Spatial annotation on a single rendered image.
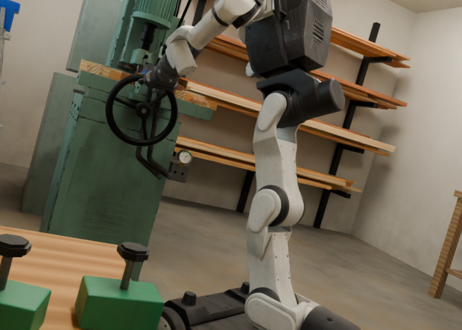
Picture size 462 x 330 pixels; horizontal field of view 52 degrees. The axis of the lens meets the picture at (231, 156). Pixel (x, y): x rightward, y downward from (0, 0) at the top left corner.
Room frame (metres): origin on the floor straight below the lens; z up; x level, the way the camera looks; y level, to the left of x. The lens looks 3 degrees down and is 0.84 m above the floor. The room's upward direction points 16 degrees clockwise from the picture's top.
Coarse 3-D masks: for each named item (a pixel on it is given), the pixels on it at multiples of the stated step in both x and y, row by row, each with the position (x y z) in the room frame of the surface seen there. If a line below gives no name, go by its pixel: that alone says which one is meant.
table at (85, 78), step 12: (84, 72) 1.95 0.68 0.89; (84, 84) 1.95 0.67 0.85; (96, 84) 1.97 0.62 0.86; (108, 84) 1.99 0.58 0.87; (132, 96) 1.94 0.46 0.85; (144, 96) 1.96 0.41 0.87; (168, 108) 2.00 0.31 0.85; (180, 108) 2.12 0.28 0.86; (192, 108) 2.14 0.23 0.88; (204, 108) 2.16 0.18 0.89
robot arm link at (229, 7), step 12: (216, 0) 1.38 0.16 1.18; (228, 0) 1.34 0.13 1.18; (240, 0) 1.35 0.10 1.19; (252, 0) 1.38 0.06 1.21; (216, 12) 1.37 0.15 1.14; (228, 12) 1.35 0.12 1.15; (240, 12) 1.36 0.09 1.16; (252, 12) 1.37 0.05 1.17; (204, 24) 1.40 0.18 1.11; (216, 24) 1.38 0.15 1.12; (228, 24) 1.39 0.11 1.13; (240, 24) 1.38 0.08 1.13; (204, 36) 1.42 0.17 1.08
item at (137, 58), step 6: (138, 48) 2.14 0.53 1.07; (132, 54) 2.24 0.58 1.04; (138, 54) 2.14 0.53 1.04; (144, 54) 2.15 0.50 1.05; (150, 54) 2.16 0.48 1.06; (132, 60) 2.20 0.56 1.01; (138, 60) 2.14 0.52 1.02; (144, 60) 2.15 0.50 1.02; (150, 60) 2.16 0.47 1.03; (138, 66) 2.18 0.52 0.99
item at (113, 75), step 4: (112, 72) 2.14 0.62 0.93; (116, 72) 2.15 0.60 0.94; (112, 76) 2.14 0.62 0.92; (116, 76) 2.15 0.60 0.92; (120, 76) 2.16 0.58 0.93; (184, 96) 2.28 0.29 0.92; (188, 96) 2.28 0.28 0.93; (192, 96) 2.29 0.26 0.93; (196, 96) 2.30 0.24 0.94; (208, 100) 2.32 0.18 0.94; (212, 104) 2.33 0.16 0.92; (216, 104) 2.34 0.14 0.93; (212, 108) 2.34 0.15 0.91; (216, 108) 2.34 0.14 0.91
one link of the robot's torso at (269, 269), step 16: (272, 192) 1.58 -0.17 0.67; (256, 208) 1.60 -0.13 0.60; (272, 208) 1.56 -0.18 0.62; (256, 224) 1.59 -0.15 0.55; (256, 240) 1.60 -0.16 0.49; (272, 240) 1.60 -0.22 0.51; (288, 240) 1.71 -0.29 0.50; (256, 256) 1.62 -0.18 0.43; (272, 256) 1.59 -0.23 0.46; (288, 256) 1.66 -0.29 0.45; (256, 272) 1.61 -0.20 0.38; (272, 272) 1.57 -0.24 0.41; (288, 272) 1.64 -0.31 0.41; (256, 288) 1.59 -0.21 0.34; (272, 288) 1.56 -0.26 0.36; (288, 288) 1.61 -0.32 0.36; (288, 304) 1.57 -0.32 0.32
